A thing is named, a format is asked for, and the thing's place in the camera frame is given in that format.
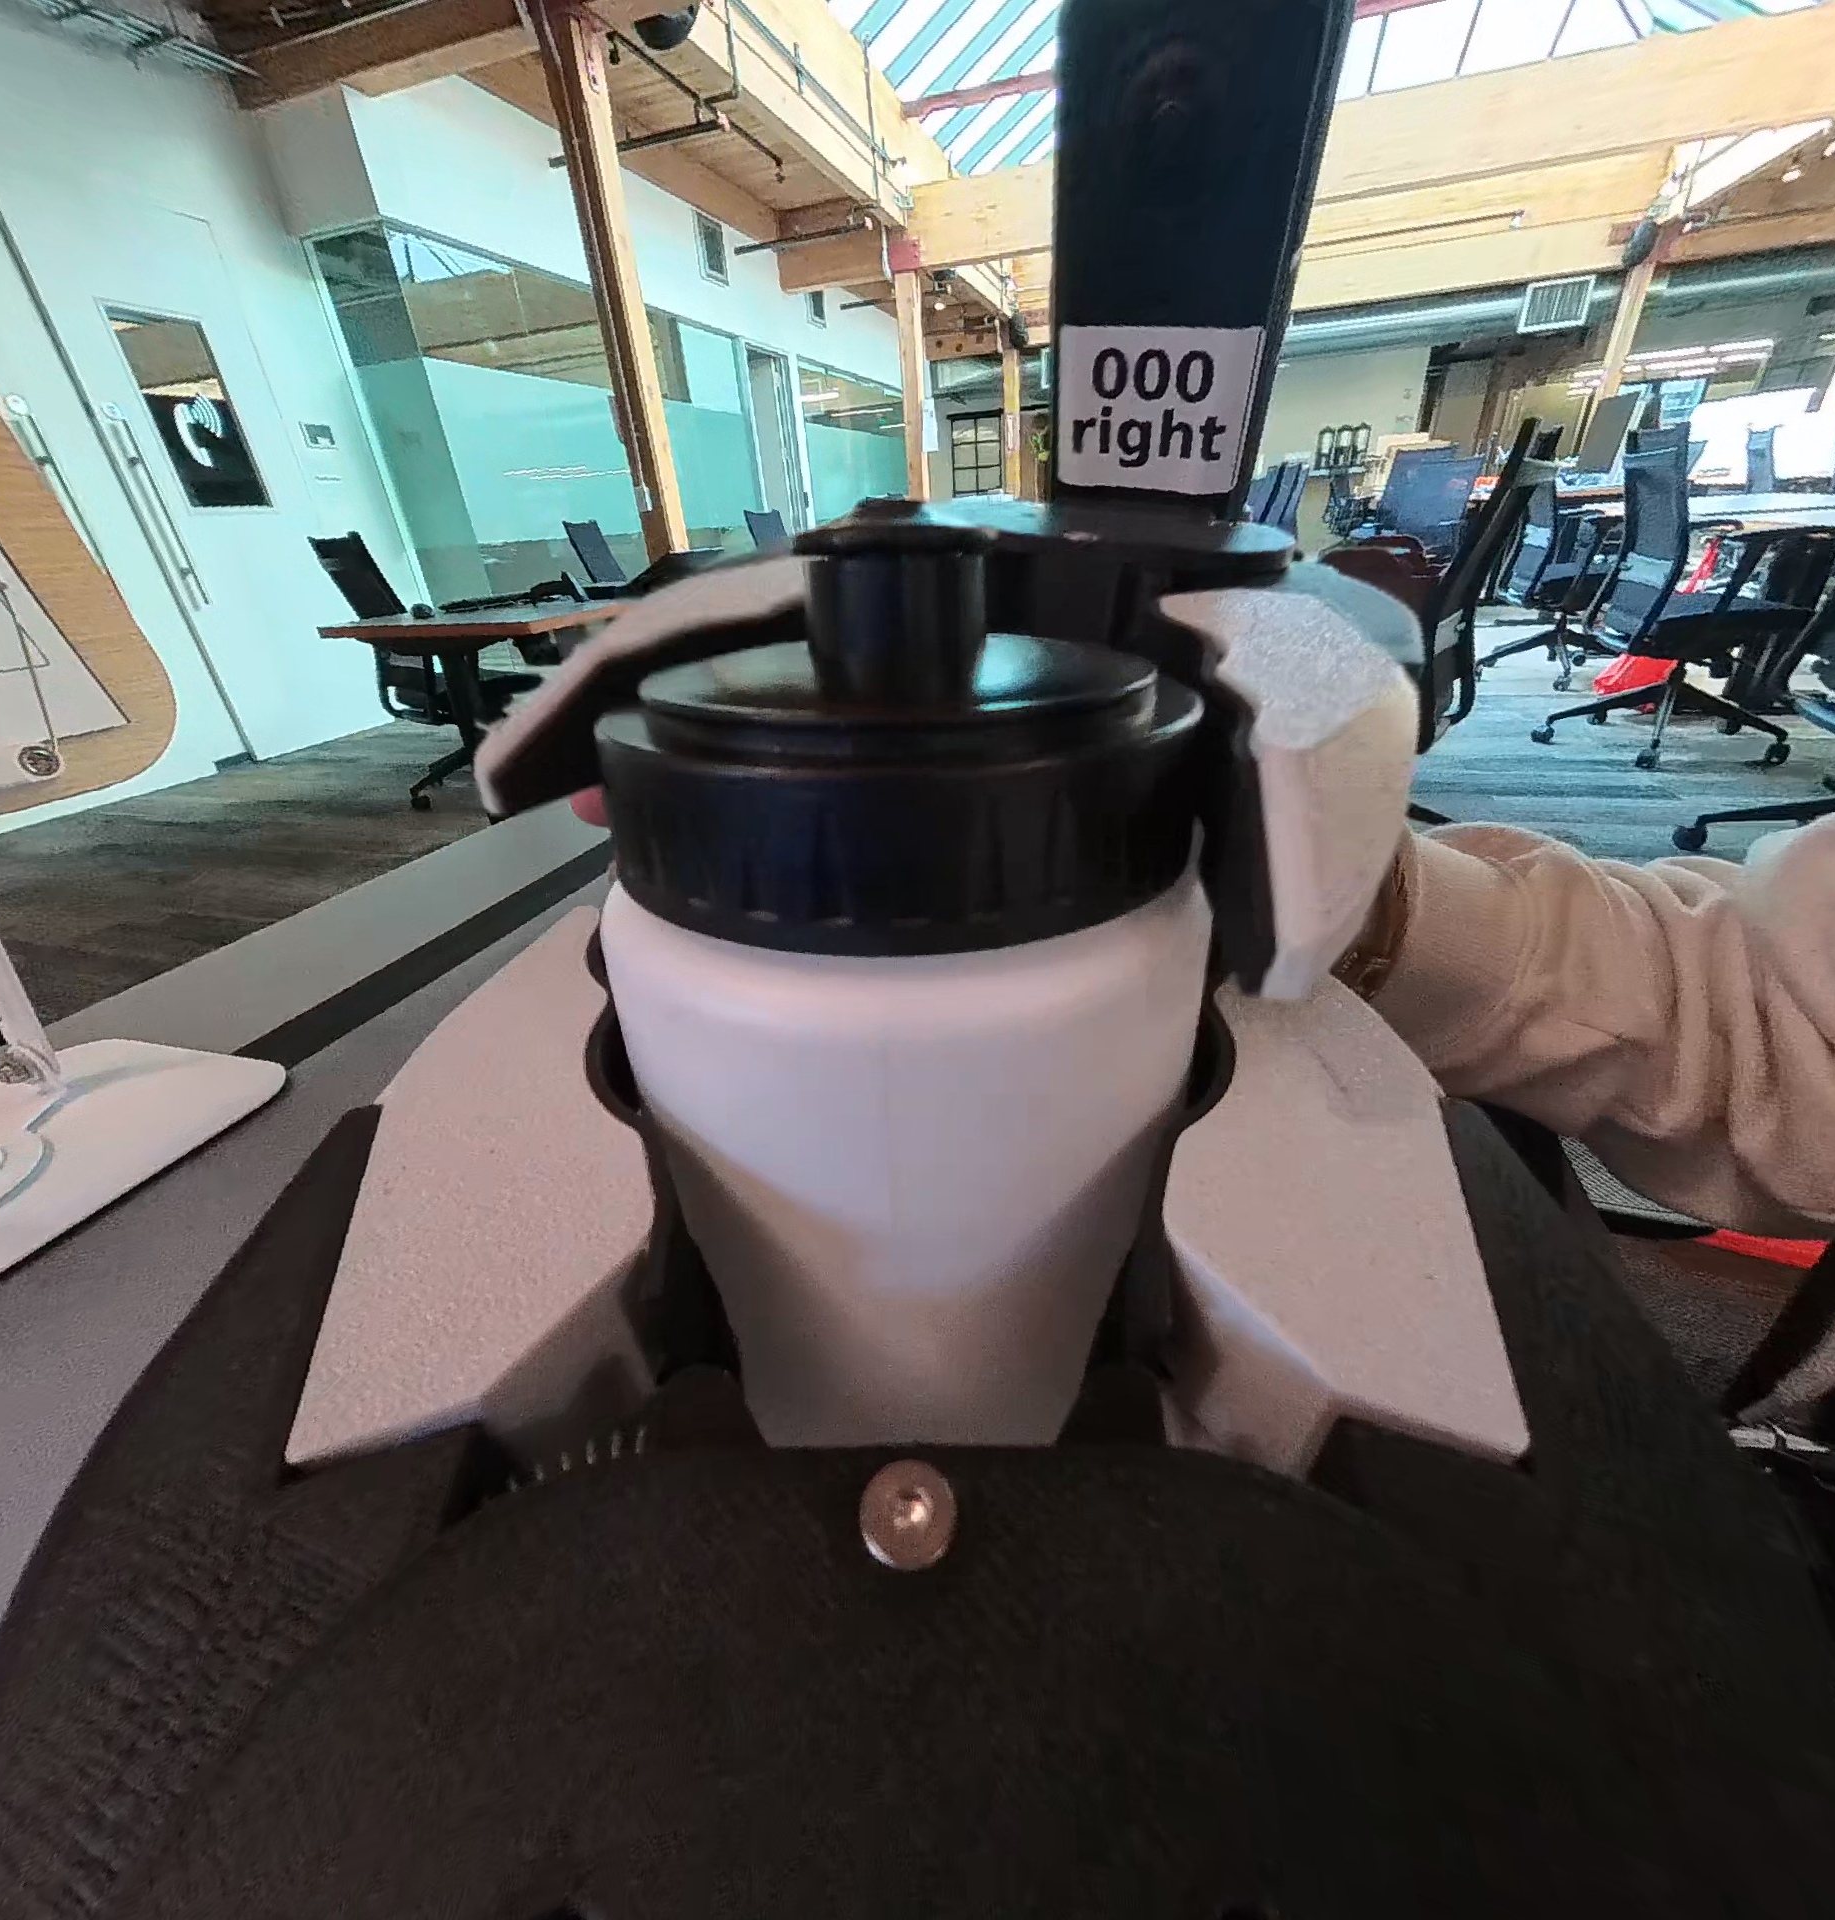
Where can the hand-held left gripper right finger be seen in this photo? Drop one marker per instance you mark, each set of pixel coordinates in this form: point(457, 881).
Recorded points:
point(1339, 1246)

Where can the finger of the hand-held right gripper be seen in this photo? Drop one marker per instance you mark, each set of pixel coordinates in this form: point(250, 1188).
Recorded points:
point(633, 661)
point(1339, 751)

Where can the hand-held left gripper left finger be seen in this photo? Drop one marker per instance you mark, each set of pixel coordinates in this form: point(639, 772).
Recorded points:
point(483, 1231)

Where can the black bottle lid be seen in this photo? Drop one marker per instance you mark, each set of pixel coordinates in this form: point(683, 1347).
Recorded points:
point(889, 811)

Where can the white plastic bottle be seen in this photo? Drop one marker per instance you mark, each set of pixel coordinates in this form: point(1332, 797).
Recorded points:
point(889, 1127)

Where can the person's right forearm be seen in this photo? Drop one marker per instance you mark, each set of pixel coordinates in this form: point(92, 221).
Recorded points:
point(1637, 1022)

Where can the person's right hand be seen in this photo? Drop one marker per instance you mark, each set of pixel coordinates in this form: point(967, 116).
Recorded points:
point(593, 806)

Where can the black keyboard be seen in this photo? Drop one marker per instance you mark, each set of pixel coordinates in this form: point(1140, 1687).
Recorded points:
point(497, 603)

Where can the wooden top desk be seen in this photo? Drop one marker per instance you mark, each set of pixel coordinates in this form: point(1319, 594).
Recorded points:
point(467, 618)

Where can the grey mesh chair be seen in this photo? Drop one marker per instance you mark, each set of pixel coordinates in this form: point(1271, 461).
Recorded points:
point(1637, 1202)

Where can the red bag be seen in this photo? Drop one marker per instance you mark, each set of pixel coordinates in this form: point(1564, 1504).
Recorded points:
point(1637, 677)

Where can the wooden pillar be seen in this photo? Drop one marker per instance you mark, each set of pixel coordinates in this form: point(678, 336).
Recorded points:
point(1630, 317)
point(617, 302)
point(913, 392)

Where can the white board stand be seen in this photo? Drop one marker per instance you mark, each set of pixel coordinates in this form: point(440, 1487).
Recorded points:
point(152, 1097)

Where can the orange cloth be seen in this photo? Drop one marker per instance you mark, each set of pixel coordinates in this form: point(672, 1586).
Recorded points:
point(1765, 1252)

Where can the black logo sign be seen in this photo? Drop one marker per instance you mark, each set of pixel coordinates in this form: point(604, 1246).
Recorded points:
point(208, 452)

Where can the white wall vent grille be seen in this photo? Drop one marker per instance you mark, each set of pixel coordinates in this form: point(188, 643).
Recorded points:
point(1556, 306)

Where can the black dome camera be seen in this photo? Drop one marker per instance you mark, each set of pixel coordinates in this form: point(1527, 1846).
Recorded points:
point(667, 23)

